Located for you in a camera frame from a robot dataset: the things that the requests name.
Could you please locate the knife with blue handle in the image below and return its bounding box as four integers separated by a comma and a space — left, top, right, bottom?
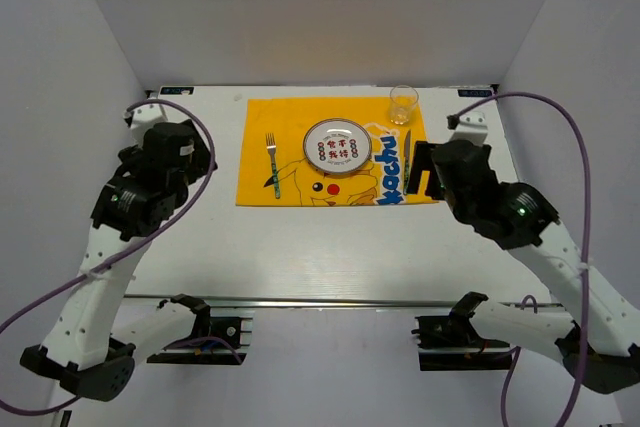
403, 130, 412, 196

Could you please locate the clear glass cup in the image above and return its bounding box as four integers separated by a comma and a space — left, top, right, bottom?
389, 85, 419, 125

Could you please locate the white patterned plate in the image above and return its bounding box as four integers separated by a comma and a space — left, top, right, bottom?
303, 118, 372, 175

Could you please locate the fork with blue handle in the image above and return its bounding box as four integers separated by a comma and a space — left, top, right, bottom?
265, 133, 281, 199

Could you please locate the yellow pikachu cloth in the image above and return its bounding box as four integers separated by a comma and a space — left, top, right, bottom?
236, 97, 433, 207

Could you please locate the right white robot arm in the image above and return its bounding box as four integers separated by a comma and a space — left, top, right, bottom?
413, 140, 639, 394

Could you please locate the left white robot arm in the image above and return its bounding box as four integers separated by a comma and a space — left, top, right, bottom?
20, 120, 215, 402

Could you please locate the left black corner label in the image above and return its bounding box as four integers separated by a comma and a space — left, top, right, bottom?
159, 86, 194, 96

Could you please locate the black corner label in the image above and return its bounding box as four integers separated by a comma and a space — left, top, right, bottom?
159, 86, 194, 96
457, 88, 494, 98

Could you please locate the right black corner label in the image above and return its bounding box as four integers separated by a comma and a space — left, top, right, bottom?
457, 88, 494, 98

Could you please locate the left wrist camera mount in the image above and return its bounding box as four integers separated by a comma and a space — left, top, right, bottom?
123, 103, 167, 145

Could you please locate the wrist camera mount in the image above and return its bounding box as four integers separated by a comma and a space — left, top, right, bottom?
447, 111, 488, 146
123, 103, 167, 145

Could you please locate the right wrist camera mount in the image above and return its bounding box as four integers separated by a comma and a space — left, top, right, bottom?
447, 111, 488, 146

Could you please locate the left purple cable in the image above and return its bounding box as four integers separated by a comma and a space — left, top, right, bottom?
0, 99, 246, 416

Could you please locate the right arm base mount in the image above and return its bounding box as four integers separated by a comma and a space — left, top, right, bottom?
411, 316, 514, 372

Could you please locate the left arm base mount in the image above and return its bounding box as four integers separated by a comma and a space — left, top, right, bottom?
147, 308, 254, 367

